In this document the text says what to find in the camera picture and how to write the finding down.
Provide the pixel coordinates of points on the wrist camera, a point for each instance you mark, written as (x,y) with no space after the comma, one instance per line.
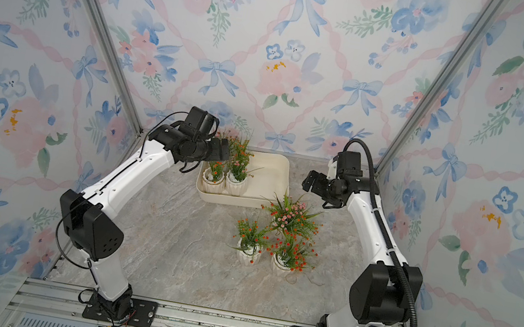
(199,124)
(345,164)

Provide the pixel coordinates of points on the cream plastic storage box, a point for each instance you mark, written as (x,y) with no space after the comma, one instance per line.
(269,180)

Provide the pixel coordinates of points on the red gypsophila pot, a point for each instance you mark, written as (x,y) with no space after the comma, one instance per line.
(291,255)

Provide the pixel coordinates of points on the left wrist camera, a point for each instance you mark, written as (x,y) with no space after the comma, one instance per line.
(199,124)

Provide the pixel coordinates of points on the pink gypsophila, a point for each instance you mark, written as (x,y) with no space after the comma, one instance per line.
(233,136)

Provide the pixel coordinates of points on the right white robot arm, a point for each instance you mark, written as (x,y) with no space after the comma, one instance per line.
(385,293)

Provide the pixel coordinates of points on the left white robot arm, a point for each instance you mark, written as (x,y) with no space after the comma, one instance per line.
(89,217)

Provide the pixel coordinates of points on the large pink gypsophila pot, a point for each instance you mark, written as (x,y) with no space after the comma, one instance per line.
(292,218)

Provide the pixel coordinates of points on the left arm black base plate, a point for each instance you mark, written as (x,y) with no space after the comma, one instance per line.
(141,312)

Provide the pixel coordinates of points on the left aluminium corner post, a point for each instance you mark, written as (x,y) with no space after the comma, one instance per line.
(101,29)

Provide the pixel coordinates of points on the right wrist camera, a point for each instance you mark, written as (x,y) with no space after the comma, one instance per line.
(345,164)

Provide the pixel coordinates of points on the right aluminium corner post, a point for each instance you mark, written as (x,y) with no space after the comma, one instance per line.
(480,26)

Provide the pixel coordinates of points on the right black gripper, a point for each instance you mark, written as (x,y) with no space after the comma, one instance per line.
(316,183)

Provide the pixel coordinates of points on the orange gypsophila pot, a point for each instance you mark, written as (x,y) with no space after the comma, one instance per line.
(252,241)
(213,178)
(240,154)

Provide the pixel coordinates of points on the aluminium corner post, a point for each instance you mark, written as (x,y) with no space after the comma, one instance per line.
(101,29)
(480,26)

